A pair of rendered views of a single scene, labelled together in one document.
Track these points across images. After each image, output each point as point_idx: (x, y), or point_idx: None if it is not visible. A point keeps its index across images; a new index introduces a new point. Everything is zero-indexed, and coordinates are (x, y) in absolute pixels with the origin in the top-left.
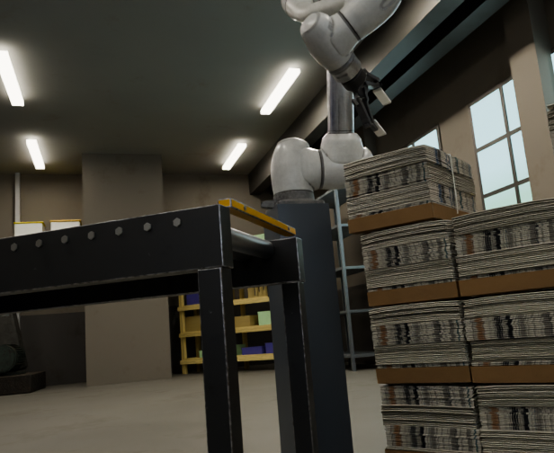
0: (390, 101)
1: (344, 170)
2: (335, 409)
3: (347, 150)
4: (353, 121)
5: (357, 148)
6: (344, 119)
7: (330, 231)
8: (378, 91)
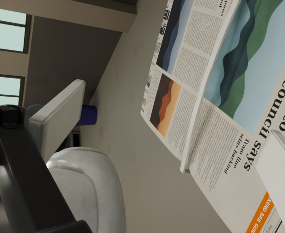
0: (77, 81)
1: (111, 216)
2: None
3: (74, 210)
4: None
5: (68, 185)
6: None
7: None
8: (46, 140)
